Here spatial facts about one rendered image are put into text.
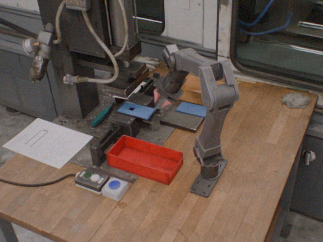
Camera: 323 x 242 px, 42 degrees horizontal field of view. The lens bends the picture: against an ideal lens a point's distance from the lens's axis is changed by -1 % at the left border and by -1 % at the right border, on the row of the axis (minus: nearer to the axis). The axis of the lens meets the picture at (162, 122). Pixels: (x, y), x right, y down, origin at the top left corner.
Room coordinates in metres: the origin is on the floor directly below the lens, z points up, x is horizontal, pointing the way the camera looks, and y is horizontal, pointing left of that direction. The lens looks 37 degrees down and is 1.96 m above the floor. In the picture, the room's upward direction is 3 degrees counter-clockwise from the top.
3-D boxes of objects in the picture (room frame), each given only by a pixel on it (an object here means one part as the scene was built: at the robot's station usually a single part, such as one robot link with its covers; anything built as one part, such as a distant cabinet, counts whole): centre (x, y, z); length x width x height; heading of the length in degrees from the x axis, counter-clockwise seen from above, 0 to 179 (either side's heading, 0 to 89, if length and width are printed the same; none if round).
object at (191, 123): (1.43, -0.10, 0.91); 0.17 x 0.16 x 0.02; 151
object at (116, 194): (1.03, 0.17, 0.90); 0.07 x 0.07 x 0.06; 61
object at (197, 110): (1.45, -0.14, 0.93); 0.15 x 0.07 x 0.03; 64
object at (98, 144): (1.25, 0.21, 0.95); 0.15 x 0.03 x 0.10; 151
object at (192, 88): (1.56, -0.20, 0.93); 0.25 x 0.13 x 0.08; 61
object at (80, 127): (1.47, 0.18, 0.88); 0.65 x 0.50 x 0.03; 151
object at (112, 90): (1.43, 0.19, 1.22); 0.26 x 0.18 x 0.30; 61
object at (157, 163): (1.15, 0.07, 0.93); 0.25 x 0.12 x 0.06; 61
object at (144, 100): (1.41, 0.12, 0.98); 0.20 x 0.10 x 0.01; 151
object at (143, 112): (1.38, 0.09, 1.00); 0.15 x 0.07 x 0.03; 61
